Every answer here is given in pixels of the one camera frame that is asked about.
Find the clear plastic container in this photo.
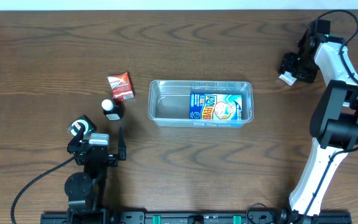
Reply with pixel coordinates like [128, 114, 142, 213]
[148, 80, 254, 128]

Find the dark brown medicine bottle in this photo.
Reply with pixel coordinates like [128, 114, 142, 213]
[101, 99, 123, 121]

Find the green square box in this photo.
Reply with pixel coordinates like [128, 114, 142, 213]
[67, 114, 97, 139]

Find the blue KoolFever box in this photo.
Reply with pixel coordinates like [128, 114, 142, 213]
[189, 93, 242, 121]

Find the white green medicine box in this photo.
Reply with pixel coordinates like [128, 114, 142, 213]
[279, 72, 296, 86]

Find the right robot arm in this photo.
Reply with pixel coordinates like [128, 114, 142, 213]
[275, 18, 358, 223]

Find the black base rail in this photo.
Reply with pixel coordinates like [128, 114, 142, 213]
[40, 210, 353, 224]

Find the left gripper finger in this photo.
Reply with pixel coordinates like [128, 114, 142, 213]
[68, 124, 85, 148]
[117, 128, 127, 155]

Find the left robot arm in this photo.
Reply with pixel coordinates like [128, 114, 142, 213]
[64, 127, 126, 224]

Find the red Panadol sachet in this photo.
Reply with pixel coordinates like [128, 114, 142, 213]
[108, 72, 135, 101]

